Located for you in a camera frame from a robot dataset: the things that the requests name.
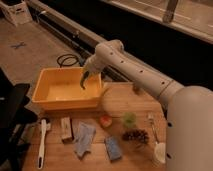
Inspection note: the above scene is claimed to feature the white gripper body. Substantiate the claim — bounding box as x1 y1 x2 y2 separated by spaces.
83 55 106 75

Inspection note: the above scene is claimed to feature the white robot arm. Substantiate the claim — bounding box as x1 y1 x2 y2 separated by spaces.
83 40 213 171

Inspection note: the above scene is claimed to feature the yellow plastic tray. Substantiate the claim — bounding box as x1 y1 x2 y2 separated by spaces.
32 67 102 110

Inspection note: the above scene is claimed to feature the small dark cup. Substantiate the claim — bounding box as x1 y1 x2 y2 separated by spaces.
132 84 141 95

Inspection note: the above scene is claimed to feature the orange round fruit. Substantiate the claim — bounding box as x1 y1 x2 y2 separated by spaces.
99 115 112 128

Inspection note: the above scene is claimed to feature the green plastic cup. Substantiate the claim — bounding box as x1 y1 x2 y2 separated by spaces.
122 112 136 129

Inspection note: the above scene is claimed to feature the small wooden block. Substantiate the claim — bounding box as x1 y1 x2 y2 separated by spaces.
61 117 72 142

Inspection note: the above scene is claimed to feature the blue grey cloth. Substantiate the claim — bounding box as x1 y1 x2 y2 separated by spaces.
74 122 96 158

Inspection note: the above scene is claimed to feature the wooden cutting board table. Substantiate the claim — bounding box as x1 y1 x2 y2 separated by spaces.
22 83 166 171

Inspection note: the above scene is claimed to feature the metal fork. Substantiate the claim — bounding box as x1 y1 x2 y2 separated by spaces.
148 114 159 144

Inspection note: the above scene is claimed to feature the dark grape bunch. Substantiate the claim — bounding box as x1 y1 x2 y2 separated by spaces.
122 129 149 144

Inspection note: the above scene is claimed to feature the blue sponge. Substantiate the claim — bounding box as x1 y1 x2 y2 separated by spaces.
104 136 122 161

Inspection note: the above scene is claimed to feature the black chair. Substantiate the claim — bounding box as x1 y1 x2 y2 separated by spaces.
0 67 38 171

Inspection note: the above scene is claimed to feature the black coiled cable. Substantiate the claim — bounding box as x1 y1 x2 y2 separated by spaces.
56 53 81 68

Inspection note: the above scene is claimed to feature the white handled brush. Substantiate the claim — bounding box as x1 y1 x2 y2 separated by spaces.
38 119 47 169

